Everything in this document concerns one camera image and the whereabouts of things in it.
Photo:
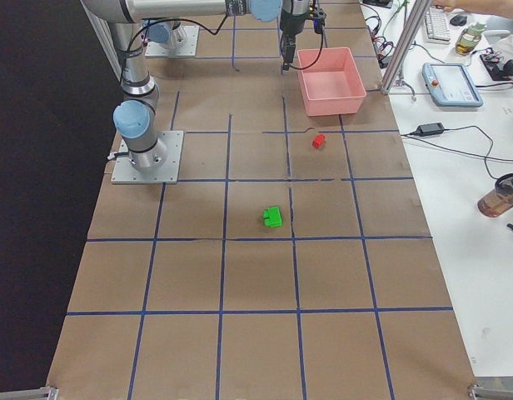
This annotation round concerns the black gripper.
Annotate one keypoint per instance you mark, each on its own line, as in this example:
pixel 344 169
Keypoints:
pixel 292 18

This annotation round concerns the green toy block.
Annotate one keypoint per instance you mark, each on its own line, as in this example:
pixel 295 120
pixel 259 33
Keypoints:
pixel 272 217

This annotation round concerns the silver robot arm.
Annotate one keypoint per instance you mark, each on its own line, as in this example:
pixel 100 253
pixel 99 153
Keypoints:
pixel 134 117
pixel 167 34

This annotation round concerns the pink plastic box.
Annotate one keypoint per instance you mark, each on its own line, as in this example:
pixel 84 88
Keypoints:
pixel 333 85

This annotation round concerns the person's hand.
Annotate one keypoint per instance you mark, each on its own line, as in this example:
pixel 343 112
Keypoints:
pixel 446 5

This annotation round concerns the red toy block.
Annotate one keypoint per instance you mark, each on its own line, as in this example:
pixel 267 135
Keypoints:
pixel 318 141

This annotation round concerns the white keyboard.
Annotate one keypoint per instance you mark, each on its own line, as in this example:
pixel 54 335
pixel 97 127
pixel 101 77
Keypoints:
pixel 436 27

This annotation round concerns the black power adapter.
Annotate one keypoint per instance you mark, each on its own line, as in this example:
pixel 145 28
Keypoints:
pixel 429 129

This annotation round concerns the blue teach pendant tablet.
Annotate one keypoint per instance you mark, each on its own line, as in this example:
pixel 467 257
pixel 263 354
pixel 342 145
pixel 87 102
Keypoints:
pixel 450 85

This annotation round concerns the black computer mouse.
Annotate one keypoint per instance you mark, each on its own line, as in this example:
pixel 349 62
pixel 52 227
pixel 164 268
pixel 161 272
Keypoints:
pixel 458 20

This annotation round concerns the green tea bottle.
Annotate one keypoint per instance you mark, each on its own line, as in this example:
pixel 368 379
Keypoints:
pixel 469 38

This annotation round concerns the brown paper table mat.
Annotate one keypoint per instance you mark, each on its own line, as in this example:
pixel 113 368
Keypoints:
pixel 183 292

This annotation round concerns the brown drink bottle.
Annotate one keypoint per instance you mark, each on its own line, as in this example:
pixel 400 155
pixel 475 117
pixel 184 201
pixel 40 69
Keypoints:
pixel 498 200

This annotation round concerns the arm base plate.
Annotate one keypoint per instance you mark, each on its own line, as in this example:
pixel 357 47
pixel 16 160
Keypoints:
pixel 187 50
pixel 159 165

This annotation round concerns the aluminium frame post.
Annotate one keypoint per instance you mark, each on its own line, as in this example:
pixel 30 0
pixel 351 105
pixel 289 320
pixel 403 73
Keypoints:
pixel 393 75

